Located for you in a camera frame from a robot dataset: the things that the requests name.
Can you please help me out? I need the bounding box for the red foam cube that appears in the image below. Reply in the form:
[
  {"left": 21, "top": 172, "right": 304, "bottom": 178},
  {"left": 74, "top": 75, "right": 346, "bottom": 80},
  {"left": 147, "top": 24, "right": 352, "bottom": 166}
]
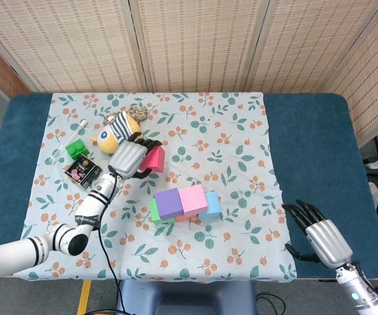
[{"left": 138, "top": 146, "right": 167, "bottom": 174}]

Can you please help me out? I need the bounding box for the purple foam cube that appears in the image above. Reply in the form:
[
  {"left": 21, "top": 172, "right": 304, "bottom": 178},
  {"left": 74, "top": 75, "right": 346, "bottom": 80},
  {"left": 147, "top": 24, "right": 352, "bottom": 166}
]
[{"left": 154, "top": 188, "right": 186, "bottom": 221}]

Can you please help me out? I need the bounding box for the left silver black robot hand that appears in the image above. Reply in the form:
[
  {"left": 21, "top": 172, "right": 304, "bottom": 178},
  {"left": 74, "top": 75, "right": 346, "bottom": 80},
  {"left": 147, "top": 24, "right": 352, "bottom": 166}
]
[{"left": 108, "top": 131, "right": 163, "bottom": 180}]

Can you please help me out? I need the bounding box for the floral print tablecloth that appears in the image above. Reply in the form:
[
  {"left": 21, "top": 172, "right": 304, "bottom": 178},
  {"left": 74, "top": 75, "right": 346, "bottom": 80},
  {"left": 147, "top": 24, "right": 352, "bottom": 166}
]
[{"left": 11, "top": 92, "right": 297, "bottom": 284}]

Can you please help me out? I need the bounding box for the green toy brick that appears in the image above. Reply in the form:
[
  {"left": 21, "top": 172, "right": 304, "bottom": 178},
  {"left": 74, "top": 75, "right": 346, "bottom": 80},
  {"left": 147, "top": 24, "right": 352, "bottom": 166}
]
[{"left": 65, "top": 138, "right": 91, "bottom": 161}]

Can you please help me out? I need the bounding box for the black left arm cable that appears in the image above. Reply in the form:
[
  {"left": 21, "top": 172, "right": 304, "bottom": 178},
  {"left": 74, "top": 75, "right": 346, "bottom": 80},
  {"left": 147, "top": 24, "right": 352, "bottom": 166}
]
[{"left": 87, "top": 165, "right": 126, "bottom": 315}]

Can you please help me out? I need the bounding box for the pink foam cube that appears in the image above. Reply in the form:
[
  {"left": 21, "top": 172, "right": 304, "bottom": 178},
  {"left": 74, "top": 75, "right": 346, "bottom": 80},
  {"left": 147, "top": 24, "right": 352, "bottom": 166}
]
[{"left": 178, "top": 183, "right": 209, "bottom": 218}]

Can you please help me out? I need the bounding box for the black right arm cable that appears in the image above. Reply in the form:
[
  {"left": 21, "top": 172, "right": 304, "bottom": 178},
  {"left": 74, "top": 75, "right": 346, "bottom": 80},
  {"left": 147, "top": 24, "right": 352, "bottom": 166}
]
[{"left": 254, "top": 261, "right": 378, "bottom": 315}]

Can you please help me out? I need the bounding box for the woven bamboo folding screen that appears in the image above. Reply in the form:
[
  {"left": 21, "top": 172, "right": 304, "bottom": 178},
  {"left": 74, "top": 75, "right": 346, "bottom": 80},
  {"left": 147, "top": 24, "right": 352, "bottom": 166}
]
[{"left": 0, "top": 0, "right": 378, "bottom": 148}]

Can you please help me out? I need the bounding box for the black snack packet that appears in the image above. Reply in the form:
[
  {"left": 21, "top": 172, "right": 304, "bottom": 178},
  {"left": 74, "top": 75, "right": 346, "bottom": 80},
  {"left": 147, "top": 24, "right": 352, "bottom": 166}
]
[{"left": 64, "top": 153, "right": 103, "bottom": 190}]

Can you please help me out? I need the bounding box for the green foam cube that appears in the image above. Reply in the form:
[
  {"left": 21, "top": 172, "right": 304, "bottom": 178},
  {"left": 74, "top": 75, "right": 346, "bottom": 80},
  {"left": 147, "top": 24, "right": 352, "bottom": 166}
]
[{"left": 149, "top": 198, "right": 178, "bottom": 226}]

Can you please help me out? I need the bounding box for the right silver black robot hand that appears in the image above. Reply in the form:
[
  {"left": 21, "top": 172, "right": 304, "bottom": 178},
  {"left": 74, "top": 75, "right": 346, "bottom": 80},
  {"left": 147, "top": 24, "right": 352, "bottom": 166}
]
[{"left": 281, "top": 199, "right": 354, "bottom": 270}]

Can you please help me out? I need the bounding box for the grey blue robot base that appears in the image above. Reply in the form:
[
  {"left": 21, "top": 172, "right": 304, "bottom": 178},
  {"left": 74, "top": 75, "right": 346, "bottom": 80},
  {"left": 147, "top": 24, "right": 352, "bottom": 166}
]
[{"left": 115, "top": 279, "right": 259, "bottom": 315}]

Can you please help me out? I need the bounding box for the yellow plush toy striped shirt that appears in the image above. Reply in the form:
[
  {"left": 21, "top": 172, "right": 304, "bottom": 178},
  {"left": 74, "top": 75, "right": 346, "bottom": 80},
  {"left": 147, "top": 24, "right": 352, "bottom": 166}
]
[{"left": 89, "top": 110, "right": 144, "bottom": 155}]

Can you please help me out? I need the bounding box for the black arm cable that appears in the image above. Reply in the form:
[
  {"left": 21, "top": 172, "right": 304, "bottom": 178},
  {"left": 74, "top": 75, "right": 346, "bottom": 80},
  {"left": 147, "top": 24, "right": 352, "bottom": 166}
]
[
  {"left": 254, "top": 261, "right": 378, "bottom": 315},
  {"left": 87, "top": 165, "right": 126, "bottom": 315}
]

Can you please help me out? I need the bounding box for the blue foam cube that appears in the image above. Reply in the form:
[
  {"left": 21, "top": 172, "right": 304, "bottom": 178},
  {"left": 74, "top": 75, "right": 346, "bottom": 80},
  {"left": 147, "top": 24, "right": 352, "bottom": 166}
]
[{"left": 198, "top": 192, "right": 222, "bottom": 220}]

